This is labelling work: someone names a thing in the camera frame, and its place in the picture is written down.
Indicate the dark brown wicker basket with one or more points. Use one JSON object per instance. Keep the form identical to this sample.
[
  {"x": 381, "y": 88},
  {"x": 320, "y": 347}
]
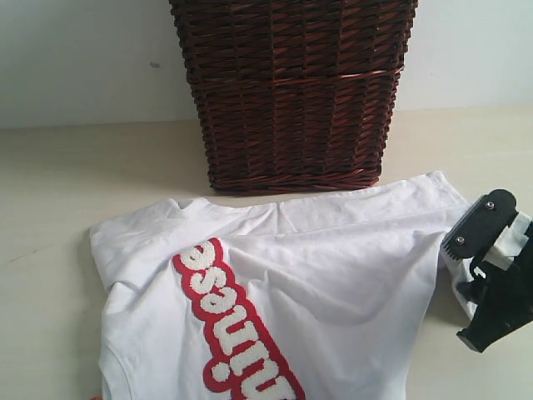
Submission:
[{"x": 293, "y": 96}]

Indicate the white t-shirt red logo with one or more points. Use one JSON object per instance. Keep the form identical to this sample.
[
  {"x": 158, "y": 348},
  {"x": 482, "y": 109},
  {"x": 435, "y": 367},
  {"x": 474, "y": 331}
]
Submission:
[{"x": 311, "y": 298}]

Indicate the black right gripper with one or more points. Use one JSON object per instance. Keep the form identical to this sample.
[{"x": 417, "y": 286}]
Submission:
[{"x": 503, "y": 299}]

